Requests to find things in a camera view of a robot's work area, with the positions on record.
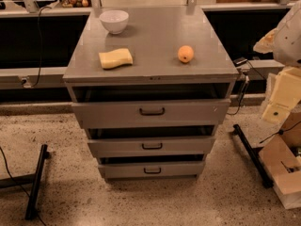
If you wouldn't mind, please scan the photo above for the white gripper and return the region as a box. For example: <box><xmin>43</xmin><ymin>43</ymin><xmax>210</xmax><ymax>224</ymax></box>
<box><xmin>253</xmin><ymin>28</ymin><xmax>301</xmax><ymax>123</ymax></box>

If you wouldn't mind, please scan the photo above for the grey bottom drawer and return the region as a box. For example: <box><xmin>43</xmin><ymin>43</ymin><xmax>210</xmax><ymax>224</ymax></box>
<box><xmin>98</xmin><ymin>161</ymin><xmax>205</xmax><ymax>179</ymax></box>

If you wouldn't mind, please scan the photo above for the grey drawer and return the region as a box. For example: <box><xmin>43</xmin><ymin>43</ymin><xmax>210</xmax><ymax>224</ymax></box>
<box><xmin>72</xmin><ymin>99</ymin><xmax>230</xmax><ymax>129</ymax></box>
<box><xmin>88</xmin><ymin>136</ymin><xmax>215</xmax><ymax>157</ymax></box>
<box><xmin>98</xmin><ymin>161</ymin><xmax>205</xmax><ymax>179</ymax></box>

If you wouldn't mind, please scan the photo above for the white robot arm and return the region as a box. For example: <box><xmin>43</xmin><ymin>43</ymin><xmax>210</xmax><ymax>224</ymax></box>
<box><xmin>253</xmin><ymin>1</ymin><xmax>301</xmax><ymax>123</ymax></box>

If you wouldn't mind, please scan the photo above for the grey top drawer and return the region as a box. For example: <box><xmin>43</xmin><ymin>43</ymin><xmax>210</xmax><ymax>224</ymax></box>
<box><xmin>72</xmin><ymin>99</ymin><xmax>230</xmax><ymax>129</ymax></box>

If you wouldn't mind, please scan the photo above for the grey middle drawer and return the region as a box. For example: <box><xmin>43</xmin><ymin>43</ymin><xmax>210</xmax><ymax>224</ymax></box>
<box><xmin>88</xmin><ymin>136</ymin><xmax>215</xmax><ymax>157</ymax></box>

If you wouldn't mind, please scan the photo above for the grey drawer cabinet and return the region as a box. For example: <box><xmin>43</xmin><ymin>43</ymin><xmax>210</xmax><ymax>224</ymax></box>
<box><xmin>62</xmin><ymin>5</ymin><xmax>240</xmax><ymax>182</ymax></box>

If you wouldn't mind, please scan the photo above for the small black device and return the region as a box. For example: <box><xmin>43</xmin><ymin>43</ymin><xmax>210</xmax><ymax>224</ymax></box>
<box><xmin>233</xmin><ymin>57</ymin><xmax>247</xmax><ymax>67</ymax></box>

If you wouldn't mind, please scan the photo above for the black right stand leg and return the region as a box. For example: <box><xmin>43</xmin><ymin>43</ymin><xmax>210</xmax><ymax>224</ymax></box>
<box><xmin>233</xmin><ymin>124</ymin><xmax>274</xmax><ymax>188</ymax></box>

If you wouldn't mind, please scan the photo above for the black stand leg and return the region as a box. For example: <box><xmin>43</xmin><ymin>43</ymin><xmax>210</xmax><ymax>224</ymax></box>
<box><xmin>0</xmin><ymin>144</ymin><xmax>50</xmax><ymax>220</ymax></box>
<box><xmin>233</xmin><ymin>124</ymin><xmax>274</xmax><ymax>188</ymax></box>

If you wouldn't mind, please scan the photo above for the cardboard box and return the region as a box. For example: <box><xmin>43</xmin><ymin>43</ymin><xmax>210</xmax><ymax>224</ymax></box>
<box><xmin>259</xmin><ymin>113</ymin><xmax>301</xmax><ymax>209</ymax></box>

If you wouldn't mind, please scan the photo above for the orange fruit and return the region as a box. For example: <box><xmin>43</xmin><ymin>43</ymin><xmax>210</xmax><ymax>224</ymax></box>
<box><xmin>178</xmin><ymin>45</ymin><xmax>194</xmax><ymax>63</ymax></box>

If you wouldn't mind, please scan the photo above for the yellow sponge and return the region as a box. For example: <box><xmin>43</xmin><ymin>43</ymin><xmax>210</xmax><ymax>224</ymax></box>
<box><xmin>99</xmin><ymin>48</ymin><xmax>133</xmax><ymax>70</ymax></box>

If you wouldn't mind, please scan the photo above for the white bowl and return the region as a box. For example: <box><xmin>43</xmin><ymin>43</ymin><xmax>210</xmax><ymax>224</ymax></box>
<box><xmin>99</xmin><ymin>10</ymin><xmax>129</xmax><ymax>34</ymax></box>

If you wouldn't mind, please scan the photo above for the black left stand leg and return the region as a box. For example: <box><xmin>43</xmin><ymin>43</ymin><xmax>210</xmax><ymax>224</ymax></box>
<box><xmin>0</xmin><ymin>144</ymin><xmax>50</xmax><ymax>220</ymax></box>

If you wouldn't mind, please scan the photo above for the black cable on right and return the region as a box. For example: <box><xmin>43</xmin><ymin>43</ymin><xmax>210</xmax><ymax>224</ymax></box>
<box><xmin>227</xmin><ymin>59</ymin><xmax>267</xmax><ymax>117</ymax></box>

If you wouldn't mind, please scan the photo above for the black cable on left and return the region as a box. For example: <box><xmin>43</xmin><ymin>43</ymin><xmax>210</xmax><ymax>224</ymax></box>
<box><xmin>31</xmin><ymin>5</ymin><xmax>53</xmax><ymax>89</ymax></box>

